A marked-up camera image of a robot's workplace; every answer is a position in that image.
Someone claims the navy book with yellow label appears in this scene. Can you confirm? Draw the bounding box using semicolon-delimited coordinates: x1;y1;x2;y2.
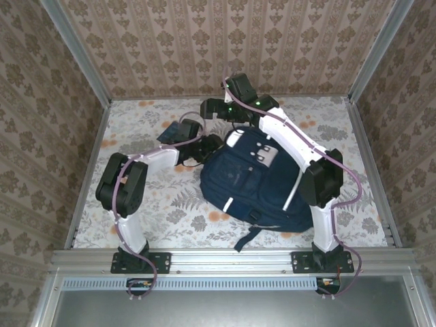
157;121;182;144

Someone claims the navy blue backpack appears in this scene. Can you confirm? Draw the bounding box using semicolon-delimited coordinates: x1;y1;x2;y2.
200;126;316;253

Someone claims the floral tablecloth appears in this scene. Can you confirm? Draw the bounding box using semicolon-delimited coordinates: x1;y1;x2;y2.
73;97;389;249

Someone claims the grey metal panel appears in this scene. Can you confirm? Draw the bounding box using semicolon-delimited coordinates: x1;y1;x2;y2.
50;289;422;327

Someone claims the aluminium table end rail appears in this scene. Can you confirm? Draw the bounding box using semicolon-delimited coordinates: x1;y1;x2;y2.
108;94;352;102

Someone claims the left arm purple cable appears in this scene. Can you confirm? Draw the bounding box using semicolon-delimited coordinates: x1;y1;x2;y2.
114;111;214;301

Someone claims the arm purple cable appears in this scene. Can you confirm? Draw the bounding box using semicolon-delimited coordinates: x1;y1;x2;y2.
114;111;214;301
221;61;362;301

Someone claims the aluminium table side rail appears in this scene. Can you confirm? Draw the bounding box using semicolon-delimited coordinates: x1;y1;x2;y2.
63;100;112;249
343;97;403;248

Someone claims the aluminium mounting rail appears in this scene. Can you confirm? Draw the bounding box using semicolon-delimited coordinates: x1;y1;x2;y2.
50;247;415;273

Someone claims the slotted grey cable duct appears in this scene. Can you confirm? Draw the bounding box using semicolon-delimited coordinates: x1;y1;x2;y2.
63;276;320;291

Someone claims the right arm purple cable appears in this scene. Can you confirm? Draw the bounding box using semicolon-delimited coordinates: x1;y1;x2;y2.
221;61;362;301

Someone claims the aluminium frame post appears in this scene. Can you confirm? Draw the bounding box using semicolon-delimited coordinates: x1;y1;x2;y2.
39;0;112;105
347;0;415;103

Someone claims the small wired connector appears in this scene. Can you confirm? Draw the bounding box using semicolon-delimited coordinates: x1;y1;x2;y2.
126;277;155;296
315;277;342;296

